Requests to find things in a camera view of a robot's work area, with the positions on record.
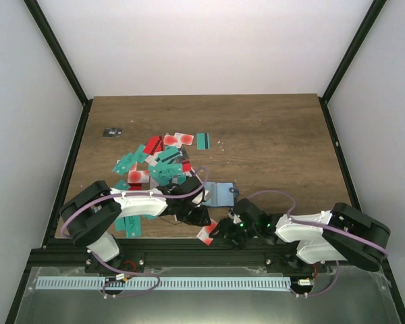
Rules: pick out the blue card holder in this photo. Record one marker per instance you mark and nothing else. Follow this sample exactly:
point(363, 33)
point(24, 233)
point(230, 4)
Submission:
point(221, 194)

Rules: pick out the red black striped card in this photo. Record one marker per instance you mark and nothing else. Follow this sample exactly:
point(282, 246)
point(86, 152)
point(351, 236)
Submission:
point(154, 145)

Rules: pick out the white red blotch card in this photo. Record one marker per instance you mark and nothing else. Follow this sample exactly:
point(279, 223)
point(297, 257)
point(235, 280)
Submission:
point(178, 139)

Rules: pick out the white red circle card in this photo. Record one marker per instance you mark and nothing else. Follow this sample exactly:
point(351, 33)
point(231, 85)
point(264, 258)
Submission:
point(204, 234)

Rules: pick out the black frame post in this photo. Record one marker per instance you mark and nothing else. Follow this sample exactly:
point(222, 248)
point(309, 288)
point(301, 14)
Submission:
point(48, 34)
point(358, 39)

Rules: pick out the light blue slotted strip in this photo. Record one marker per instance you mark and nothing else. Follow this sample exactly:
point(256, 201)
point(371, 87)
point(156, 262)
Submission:
point(165, 283)

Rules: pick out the black frame post right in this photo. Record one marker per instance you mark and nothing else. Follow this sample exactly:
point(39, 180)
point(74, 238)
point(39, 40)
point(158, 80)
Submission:
point(358, 39)

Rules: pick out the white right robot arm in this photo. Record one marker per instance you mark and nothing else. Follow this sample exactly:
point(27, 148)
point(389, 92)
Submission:
point(342, 233)

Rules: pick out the teal card black stripe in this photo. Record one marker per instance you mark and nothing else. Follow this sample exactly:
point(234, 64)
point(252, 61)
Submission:
point(203, 141)

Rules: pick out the black frame post left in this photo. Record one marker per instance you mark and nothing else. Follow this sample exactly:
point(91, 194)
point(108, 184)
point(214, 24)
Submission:
point(48, 34)

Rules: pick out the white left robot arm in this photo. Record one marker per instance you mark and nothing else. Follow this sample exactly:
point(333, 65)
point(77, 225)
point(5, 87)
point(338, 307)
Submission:
point(88, 216)

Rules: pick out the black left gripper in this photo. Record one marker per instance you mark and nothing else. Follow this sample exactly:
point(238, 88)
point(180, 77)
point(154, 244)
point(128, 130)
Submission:
point(200, 220)

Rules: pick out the teal VIP card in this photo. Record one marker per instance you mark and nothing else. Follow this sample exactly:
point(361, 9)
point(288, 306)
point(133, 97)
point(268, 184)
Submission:
point(133, 226)

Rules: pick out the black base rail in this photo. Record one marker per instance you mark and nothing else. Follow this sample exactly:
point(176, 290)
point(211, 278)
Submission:
point(179, 252)

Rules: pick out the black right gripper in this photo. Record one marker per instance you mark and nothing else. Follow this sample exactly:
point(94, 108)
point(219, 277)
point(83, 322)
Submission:
point(226, 225)

